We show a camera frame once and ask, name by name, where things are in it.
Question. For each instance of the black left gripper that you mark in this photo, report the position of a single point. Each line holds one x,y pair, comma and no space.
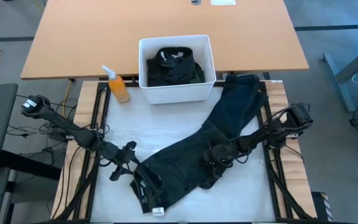
123,155

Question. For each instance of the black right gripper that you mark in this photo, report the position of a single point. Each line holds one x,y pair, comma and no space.
221,157

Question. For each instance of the dark blue jeans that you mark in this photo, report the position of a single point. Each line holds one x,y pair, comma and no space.
182,161

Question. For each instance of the white paper tag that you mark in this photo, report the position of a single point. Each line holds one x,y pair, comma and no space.
158,212

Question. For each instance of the black zip jacket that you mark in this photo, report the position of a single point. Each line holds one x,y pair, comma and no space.
172,70

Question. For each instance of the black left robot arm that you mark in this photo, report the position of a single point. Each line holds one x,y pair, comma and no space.
70,127

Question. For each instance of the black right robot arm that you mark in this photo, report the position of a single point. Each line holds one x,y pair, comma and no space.
269,132

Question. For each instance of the white perforated laundry basket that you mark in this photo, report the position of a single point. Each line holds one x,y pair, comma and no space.
179,93

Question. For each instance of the orange spray bottle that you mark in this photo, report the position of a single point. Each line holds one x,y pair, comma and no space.
119,88

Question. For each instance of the black box with striped edge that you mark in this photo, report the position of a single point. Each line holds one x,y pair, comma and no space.
319,205

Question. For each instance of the large light wooden desk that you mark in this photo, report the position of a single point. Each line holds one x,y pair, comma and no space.
89,37

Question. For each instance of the grey desk leg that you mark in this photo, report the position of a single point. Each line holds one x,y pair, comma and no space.
340,90

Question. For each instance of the white socket plate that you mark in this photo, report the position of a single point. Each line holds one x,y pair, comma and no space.
223,2

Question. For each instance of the dark desk grommet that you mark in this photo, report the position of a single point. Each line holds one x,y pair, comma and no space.
196,2

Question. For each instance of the black metal rack frame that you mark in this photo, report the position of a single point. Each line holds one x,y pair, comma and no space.
134,84

